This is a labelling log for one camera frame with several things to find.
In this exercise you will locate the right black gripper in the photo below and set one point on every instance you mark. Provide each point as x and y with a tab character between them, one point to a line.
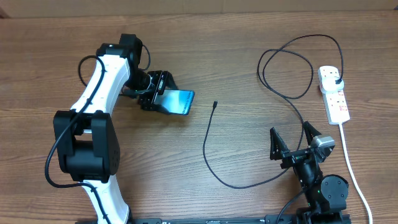
279	150

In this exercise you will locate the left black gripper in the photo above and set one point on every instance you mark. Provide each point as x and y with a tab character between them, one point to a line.
147	101

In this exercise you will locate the Samsung Galaxy smartphone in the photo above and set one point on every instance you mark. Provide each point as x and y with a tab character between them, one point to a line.
176	101

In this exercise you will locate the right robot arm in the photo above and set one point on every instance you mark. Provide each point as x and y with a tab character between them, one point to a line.
323	197

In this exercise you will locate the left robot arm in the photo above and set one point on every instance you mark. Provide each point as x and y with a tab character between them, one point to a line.
86	151

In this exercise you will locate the white charger plug adapter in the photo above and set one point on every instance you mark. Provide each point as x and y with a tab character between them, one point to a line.
331	84

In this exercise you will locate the white power strip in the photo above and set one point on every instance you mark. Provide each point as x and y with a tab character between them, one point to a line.
335	103

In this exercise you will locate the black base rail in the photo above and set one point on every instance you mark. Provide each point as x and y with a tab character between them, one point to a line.
211	221

